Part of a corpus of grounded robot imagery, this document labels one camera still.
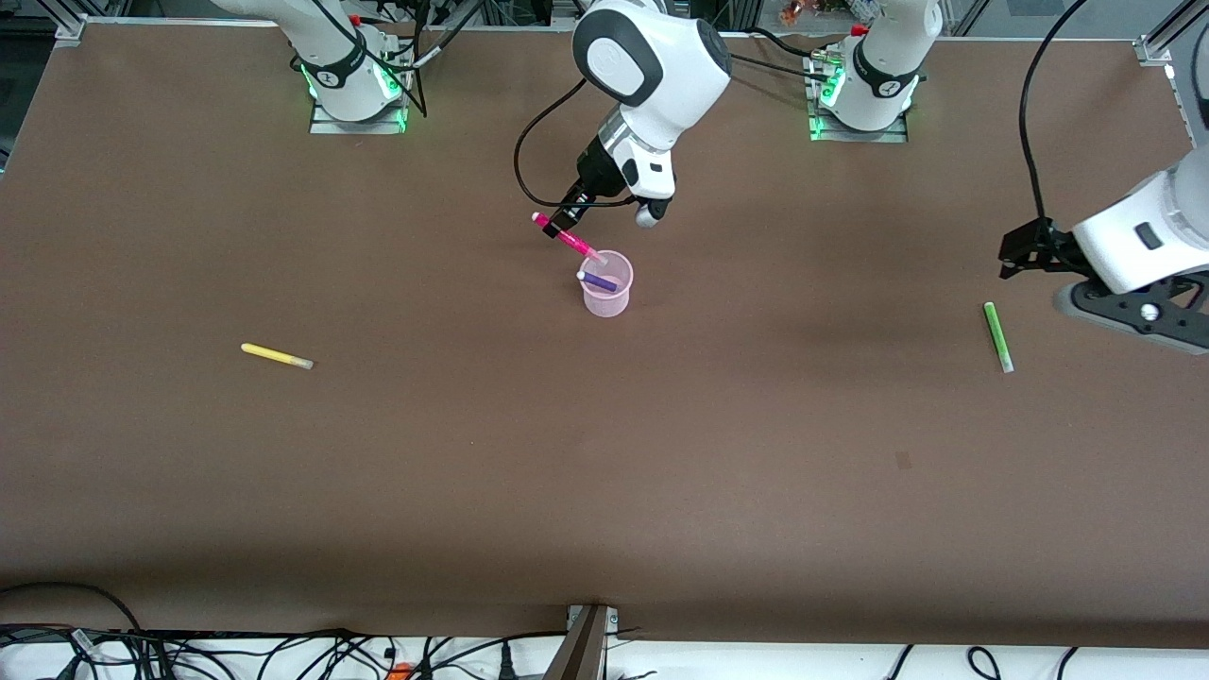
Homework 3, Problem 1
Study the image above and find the pink marker pen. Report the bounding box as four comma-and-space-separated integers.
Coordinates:
532, 212, 609, 266

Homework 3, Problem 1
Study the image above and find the pink mesh pen holder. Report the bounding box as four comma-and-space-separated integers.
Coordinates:
577, 249, 633, 318

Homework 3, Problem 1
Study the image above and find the green marker pen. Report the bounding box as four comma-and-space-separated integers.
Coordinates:
983, 301, 1016, 374

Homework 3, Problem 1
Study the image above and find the yellow marker pen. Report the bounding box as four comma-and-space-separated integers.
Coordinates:
241, 342, 315, 370

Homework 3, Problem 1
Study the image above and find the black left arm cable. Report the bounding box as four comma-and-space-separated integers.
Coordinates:
1017, 0, 1093, 226

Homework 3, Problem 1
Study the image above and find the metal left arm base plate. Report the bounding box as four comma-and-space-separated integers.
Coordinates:
809, 106, 910, 145

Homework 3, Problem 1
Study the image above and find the thin black table cable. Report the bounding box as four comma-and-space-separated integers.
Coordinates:
725, 26, 837, 84

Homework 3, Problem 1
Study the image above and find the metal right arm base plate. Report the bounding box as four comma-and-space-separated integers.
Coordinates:
309, 94, 410, 135

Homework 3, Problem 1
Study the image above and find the aluminium frame profile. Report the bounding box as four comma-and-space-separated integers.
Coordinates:
1138, 0, 1209, 67

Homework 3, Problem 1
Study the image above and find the dark camera mount post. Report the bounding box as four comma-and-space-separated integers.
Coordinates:
546, 604, 621, 680

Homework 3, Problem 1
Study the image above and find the black arched cable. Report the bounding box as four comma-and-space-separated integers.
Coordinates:
0, 581, 145, 636

